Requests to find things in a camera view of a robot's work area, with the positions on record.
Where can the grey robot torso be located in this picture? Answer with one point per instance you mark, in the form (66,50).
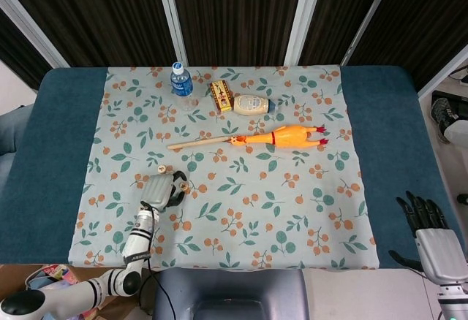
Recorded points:
(237,290)

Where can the clear bottle with blue label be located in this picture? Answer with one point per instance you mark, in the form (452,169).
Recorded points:
(181,85)

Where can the brown cardboard box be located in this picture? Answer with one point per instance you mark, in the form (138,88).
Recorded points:
(11,270)

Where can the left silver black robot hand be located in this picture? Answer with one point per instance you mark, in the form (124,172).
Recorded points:
(157,190)

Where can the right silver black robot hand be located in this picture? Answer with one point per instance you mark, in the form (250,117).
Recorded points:
(440,254)

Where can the beige squeeze sauce bottle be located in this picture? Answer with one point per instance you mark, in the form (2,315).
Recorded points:
(252,105)

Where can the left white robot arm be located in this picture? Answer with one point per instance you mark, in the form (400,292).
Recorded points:
(137,243)

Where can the small yellow red box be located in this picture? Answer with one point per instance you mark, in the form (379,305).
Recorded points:
(221,95)

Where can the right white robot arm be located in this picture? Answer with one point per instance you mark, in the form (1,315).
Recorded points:
(453,301)

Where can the floral print tablecloth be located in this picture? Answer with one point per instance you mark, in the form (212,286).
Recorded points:
(237,196)

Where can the black sneaker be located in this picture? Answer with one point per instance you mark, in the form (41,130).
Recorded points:
(442,115)

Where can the wooden token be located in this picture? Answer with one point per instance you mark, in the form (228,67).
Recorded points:
(184,187)
(162,168)

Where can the red pink snack package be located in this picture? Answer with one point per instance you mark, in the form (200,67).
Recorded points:
(55,270)

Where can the wooden token top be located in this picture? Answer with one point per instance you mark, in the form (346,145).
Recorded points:
(162,168)

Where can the yellow rubber chicken toy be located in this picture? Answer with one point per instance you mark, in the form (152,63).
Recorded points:
(289,137)

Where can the blue-grey fabric seat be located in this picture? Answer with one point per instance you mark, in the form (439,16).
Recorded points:
(11,130)

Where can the dark folding screen white frame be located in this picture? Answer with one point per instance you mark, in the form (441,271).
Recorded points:
(237,13)

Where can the wooden stick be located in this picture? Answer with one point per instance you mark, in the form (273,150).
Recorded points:
(197,142)

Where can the teal table cover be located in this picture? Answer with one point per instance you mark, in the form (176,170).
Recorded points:
(55,152)

